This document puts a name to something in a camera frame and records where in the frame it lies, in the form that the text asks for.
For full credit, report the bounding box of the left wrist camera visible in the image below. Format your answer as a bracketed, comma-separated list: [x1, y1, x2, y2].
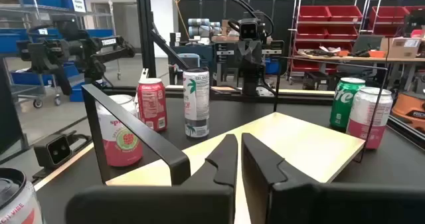
[238, 17, 263, 41]

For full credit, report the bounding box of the red storage bin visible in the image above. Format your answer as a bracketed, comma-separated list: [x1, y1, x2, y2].
[325, 25, 359, 41]
[369, 6, 410, 23]
[296, 25, 328, 41]
[298, 5, 332, 22]
[327, 5, 363, 23]
[371, 23, 404, 37]

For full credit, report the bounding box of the metal storage rack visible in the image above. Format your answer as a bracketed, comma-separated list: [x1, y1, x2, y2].
[360, 0, 425, 39]
[288, 0, 370, 84]

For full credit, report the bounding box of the silver Celsius Peach Vibe can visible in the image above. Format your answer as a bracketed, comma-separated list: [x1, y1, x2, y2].
[0, 168, 44, 224]
[183, 67, 211, 139]

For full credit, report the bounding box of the wooden shelf black metal frame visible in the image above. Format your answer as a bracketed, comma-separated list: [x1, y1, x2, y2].
[81, 56, 388, 224]

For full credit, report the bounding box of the grey rolls stack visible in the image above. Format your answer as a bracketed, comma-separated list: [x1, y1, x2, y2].
[187, 17, 222, 39]

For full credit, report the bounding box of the cardboard box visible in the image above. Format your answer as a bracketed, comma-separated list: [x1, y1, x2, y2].
[380, 37, 423, 59]

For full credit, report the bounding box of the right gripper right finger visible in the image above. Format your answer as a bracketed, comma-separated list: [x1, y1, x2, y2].
[241, 132, 425, 224]

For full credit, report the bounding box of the pink white Spindrift can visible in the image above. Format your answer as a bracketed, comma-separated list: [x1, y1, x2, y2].
[346, 86, 394, 150]
[95, 94, 144, 168]

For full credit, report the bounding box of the grey wire cart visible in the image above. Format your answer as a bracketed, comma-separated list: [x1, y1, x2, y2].
[5, 84, 64, 109]

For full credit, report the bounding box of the wooden workbench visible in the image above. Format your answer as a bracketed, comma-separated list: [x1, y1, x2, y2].
[292, 53, 425, 92]

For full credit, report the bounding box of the black table-level camera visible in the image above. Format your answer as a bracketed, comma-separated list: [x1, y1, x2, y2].
[33, 133, 73, 169]

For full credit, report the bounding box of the black aluminium table frame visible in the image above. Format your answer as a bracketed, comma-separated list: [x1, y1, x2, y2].
[76, 0, 425, 145]

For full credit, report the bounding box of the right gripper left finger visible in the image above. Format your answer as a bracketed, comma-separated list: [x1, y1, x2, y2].
[64, 133, 239, 224]

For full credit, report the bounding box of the green Sprite can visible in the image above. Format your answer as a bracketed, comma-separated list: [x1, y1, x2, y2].
[329, 77, 367, 130]

